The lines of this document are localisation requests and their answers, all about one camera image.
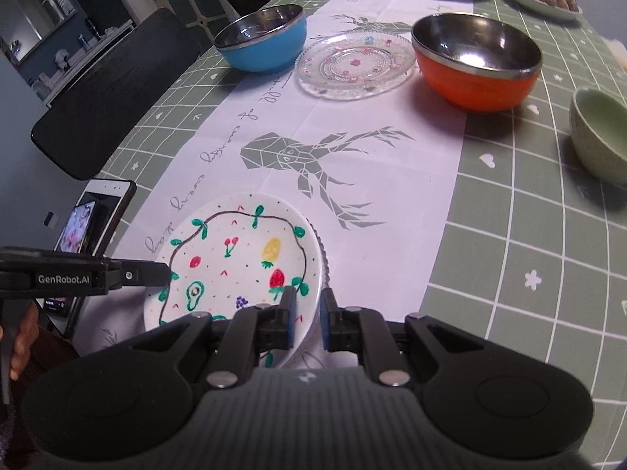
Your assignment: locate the flower-patterned glass plate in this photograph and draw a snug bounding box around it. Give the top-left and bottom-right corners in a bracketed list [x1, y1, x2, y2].
[294, 29, 417, 102]

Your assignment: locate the person's left hand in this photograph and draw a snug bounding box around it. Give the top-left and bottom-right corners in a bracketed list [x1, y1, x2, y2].
[9, 302, 41, 381]

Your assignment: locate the blue steel-lined bowl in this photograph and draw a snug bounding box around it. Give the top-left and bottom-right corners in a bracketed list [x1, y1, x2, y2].
[214, 4, 308, 75]

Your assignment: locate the black smartphone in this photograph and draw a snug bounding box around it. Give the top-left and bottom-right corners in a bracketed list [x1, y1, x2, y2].
[43, 200, 109, 336]

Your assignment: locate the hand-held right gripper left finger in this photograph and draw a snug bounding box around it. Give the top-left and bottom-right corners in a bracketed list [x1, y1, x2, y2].
[130, 285, 299, 389]

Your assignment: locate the white deer-print table runner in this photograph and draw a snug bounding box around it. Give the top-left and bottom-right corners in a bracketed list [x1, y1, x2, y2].
[78, 0, 486, 378]

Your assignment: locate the orange steel-lined bowl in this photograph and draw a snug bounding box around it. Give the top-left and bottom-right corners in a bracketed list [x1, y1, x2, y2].
[410, 13, 544, 112]

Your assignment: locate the pale green ceramic bowl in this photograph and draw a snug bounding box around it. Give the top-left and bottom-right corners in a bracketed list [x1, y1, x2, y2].
[569, 87, 627, 184]

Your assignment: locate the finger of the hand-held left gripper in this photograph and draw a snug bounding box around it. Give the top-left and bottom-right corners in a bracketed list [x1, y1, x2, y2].
[120, 261, 173, 287]

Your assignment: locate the white tablet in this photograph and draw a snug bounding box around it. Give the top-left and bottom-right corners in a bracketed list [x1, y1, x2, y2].
[73, 179, 138, 261]

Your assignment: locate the green checked tablecloth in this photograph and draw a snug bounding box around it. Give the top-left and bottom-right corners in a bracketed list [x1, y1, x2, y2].
[44, 0, 627, 470]

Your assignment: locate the white fruit-painted plate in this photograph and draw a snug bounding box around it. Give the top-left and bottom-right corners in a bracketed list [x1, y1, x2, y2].
[143, 192, 324, 370]

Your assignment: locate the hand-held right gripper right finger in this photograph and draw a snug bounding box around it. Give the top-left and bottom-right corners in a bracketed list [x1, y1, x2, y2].
[319, 288, 483, 387]

